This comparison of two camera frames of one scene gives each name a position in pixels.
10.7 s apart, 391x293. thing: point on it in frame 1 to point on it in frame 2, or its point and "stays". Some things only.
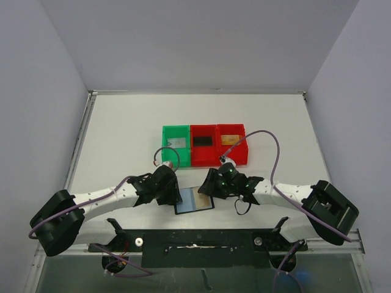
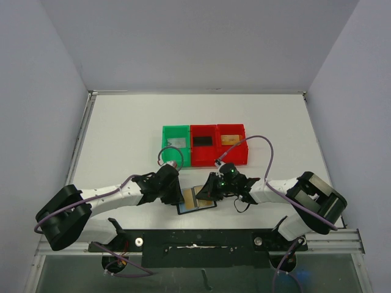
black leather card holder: [193, 201] stays
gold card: [201, 201] to [189, 199]
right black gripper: [211, 184] stays
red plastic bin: [231, 142] stays
